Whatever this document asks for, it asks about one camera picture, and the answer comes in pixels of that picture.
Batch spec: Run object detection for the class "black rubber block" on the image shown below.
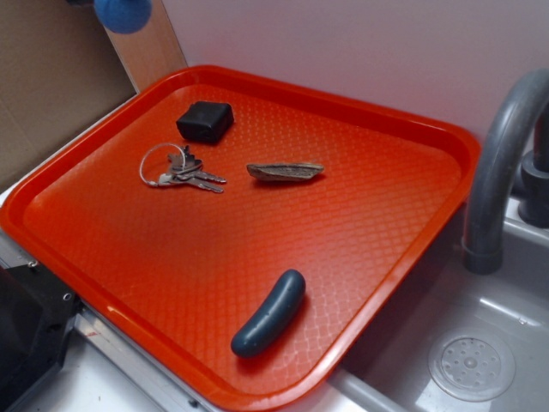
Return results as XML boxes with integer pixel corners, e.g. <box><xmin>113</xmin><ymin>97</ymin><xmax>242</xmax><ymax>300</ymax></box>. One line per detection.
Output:
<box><xmin>176</xmin><ymin>101</ymin><xmax>234</xmax><ymax>144</ymax></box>

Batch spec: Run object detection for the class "grey faucet handle post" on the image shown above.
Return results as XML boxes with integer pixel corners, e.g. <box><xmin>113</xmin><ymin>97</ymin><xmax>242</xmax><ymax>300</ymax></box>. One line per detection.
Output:
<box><xmin>518</xmin><ymin>107</ymin><xmax>548</xmax><ymax>228</ymax></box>

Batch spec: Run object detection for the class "grey plastic sink basin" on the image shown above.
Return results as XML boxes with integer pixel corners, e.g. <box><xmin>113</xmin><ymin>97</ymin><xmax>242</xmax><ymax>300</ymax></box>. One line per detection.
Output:
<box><xmin>329</xmin><ymin>200</ymin><xmax>548</xmax><ymax>411</ymax></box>

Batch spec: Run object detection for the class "blue dimpled ball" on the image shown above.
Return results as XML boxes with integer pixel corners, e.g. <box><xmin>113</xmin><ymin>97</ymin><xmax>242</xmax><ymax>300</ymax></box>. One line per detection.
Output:
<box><xmin>94</xmin><ymin>0</ymin><xmax>153</xmax><ymax>34</ymax></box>

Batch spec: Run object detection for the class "brown cardboard panel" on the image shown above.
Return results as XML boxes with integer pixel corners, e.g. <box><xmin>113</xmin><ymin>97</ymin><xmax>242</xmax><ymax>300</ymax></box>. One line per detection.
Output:
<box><xmin>1</xmin><ymin>1</ymin><xmax>135</xmax><ymax>190</ymax></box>

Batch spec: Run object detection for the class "round sink drain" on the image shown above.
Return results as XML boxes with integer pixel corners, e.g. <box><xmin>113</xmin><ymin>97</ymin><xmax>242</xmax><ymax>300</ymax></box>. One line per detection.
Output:
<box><xmin>428</xmin><ymin>328</ymin><xmax>516</xmax><ymax>403</ymax></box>

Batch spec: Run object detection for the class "dark teal sausage toy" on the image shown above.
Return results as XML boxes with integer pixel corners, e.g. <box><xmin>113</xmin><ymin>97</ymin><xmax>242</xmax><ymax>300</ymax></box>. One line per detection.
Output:
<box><xmin>231</xmin><ymin>270</ymin><xmax>306</xmax><ymax>359</ymax></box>

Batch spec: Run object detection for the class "grey curved faucet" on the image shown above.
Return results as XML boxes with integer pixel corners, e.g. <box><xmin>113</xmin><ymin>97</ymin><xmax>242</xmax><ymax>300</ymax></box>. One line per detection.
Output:
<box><xmin>462</xmin><ymin>69</ymin><xmax>548</xmax><ymax>275</ymax></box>

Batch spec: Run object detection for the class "silver keys bunch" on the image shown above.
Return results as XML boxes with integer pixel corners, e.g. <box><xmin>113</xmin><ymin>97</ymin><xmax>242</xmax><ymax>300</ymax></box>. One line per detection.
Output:
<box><xmin>158</xmin><ymin>146</ymin><xmax>226</xmax><ymax>194</ymax></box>

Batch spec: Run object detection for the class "wooden board edge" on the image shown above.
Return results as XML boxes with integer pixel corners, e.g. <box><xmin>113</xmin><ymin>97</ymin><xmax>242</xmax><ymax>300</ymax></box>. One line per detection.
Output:
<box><xmin>106</xmin><ymin>1</ymin><xmax>187</xmax><ymax>92</ymax></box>

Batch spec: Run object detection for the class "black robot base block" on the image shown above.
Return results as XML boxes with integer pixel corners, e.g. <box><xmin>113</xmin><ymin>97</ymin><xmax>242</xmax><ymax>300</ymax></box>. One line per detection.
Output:
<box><xmin>1</xmin><ymin>262</ymin><xmax>80</xmax><ymax>411</ymax></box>

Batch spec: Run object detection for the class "wire key ring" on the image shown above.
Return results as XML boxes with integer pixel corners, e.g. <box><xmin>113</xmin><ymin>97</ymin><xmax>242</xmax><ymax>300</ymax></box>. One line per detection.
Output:
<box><xmin>140</xmin><ymin>142</ymin><xmax>184</xmax><ymax>188</ymax></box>

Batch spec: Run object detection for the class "brown wood piece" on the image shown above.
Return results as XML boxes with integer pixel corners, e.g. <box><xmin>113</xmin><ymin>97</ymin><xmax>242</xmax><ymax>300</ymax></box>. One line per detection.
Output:
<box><xmin>246</xmin><ymin>163</ymin><xmax>324</xmax><ymax>182</ymax></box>

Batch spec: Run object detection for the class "orange plastic tray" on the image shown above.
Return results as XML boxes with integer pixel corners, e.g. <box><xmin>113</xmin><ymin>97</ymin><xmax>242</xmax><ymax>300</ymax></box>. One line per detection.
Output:
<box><xmin>1</xmin><ymin>66</ymin><xmax>480</xmax><ymax>411</ymax></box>

